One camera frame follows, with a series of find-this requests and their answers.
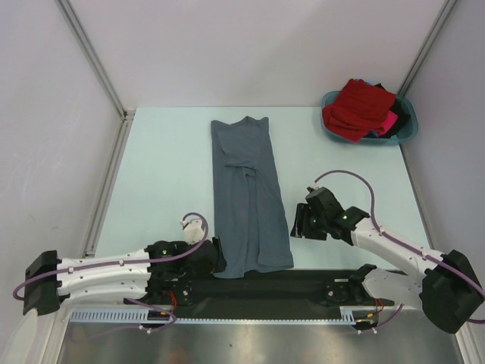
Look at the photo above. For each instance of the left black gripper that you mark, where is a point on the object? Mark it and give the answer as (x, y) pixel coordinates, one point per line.
(219, 265)

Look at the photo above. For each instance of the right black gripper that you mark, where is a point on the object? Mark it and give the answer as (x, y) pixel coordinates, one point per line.
(301, 226)

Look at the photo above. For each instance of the grey-blue t shirt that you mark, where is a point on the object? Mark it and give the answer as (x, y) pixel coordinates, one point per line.
(249, 216)

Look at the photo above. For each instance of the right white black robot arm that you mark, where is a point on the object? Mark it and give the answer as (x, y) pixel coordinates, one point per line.
(443, 286)

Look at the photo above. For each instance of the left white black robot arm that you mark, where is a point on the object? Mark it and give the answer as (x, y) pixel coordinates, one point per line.
(145, 273)

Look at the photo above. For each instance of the red t shirt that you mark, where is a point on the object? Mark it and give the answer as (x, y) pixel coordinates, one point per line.
(359, 109)

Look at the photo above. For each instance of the pink t shirt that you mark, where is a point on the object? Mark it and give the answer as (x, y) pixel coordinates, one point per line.
(390, 120)

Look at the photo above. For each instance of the teal plastic basket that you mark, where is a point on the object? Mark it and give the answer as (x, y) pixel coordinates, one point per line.
(330, 97)

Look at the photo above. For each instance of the black t shirt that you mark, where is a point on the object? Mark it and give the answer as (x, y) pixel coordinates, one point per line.
(401, 110)

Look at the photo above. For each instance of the aluminium front rail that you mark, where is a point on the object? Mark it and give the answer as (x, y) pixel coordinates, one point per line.
(379, 284)

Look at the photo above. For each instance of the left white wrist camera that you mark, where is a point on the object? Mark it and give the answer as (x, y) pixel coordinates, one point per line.
(193, 230)

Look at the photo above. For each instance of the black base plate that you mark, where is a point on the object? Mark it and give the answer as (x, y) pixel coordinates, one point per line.
(282, 295)

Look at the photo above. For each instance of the grey slotted cable duct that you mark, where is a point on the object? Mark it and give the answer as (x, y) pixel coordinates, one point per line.
(147, 316)

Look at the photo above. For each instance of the left aluminium frame post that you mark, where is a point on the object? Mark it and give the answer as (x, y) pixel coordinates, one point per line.
(85, 43)

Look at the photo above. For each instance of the aluminium frame post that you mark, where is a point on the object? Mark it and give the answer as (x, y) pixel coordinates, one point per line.
(446, 11)
(85, 43)

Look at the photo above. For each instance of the right aluminium frame post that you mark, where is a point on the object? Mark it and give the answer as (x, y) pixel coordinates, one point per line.
(446, 11)

